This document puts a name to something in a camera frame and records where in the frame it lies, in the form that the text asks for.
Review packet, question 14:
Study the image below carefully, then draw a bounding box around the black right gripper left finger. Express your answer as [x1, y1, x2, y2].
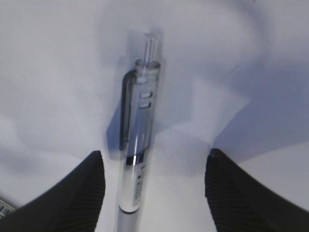
[0, 151, 105, 232]

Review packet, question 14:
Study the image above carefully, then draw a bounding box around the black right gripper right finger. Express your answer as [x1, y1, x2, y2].
[204, 148, 309, 232]

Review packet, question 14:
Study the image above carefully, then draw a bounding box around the beige pen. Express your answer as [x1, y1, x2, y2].
[0, 195, 19, 219]

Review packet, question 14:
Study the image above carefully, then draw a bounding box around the grey blue pen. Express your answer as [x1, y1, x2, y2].
[116, 33, 161, 232]

